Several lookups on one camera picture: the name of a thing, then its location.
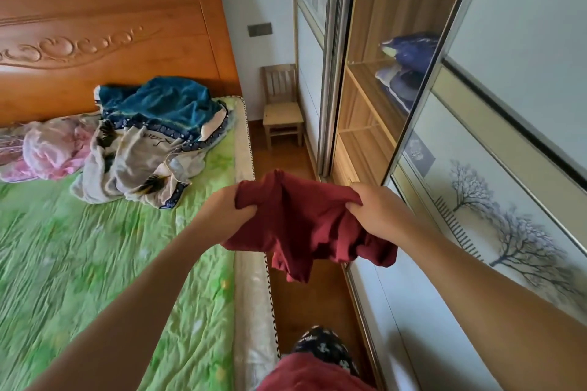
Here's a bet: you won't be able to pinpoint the green floral bedsheet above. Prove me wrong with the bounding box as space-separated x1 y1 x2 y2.
0 97 237 391

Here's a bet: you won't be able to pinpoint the person's red shirt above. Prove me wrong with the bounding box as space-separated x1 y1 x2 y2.
256 353 377 391

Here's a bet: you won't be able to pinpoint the wooden bed frame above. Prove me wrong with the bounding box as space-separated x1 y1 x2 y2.
0 0 243 128

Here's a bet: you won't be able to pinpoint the person's left hand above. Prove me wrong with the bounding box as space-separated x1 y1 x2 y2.
190 183 259 245

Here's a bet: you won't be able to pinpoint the person's left forearm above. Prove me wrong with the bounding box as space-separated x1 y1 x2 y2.
27 225 221 391

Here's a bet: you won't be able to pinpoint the pink cloth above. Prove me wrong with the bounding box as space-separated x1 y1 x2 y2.
0 113 100 183

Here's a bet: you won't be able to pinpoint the dark red shirt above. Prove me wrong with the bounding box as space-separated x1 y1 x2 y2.
221 169 399 284

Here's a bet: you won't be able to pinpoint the person's floral patterned trousers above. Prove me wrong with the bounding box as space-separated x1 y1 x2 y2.
291 325 361 378

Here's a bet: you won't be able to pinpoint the blue printed folded bedding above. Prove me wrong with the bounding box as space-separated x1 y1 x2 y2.
375 32 441 114

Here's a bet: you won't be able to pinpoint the person's right hand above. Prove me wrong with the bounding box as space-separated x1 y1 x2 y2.
346 182 416 245

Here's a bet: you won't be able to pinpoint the wooden wardrobe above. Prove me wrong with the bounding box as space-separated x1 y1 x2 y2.
291 0 587 391

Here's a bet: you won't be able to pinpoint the small wooden chair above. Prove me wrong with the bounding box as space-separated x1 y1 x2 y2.
261 64 306 148

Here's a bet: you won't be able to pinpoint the person's right forearm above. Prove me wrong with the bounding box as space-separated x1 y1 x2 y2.
399 221 587 391

